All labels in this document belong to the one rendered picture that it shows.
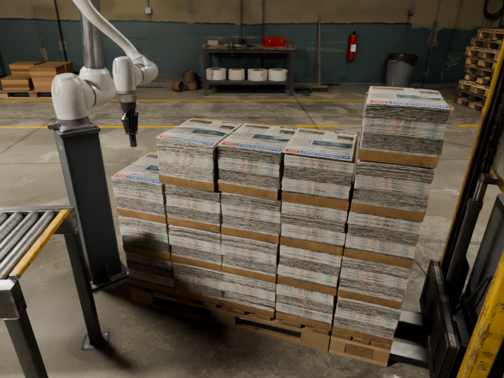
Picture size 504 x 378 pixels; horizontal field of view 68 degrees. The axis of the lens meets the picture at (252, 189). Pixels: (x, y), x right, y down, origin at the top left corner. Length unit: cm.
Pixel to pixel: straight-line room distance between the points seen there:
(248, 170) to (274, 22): 686
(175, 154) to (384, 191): 92
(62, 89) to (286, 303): 155
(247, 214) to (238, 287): 44
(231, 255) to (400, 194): 84
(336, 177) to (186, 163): 67
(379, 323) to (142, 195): 130
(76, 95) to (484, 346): 214
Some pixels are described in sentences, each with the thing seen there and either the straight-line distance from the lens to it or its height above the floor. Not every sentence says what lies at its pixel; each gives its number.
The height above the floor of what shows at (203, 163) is 97.
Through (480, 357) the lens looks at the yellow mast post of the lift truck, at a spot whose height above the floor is 39.
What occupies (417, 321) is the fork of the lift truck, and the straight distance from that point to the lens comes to 234.
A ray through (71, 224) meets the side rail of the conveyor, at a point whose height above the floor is 73.
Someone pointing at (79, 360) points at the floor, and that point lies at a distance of 223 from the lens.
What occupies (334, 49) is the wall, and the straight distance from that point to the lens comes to 863.
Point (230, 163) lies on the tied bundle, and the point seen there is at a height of 98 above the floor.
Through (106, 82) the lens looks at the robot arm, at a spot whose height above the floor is 121.
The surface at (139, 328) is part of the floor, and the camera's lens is 229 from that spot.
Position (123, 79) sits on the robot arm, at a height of 128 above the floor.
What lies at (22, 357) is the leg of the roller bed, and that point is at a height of 50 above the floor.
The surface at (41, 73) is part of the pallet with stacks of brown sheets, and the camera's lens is 806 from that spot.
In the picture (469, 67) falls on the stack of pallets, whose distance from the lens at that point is 809.
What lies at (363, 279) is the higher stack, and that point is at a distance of 181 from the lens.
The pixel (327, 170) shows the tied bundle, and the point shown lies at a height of 100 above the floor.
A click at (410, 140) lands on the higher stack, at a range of 152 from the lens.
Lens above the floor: 160
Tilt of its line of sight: 26 degrees down
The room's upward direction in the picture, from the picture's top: 1 degrees clockwise
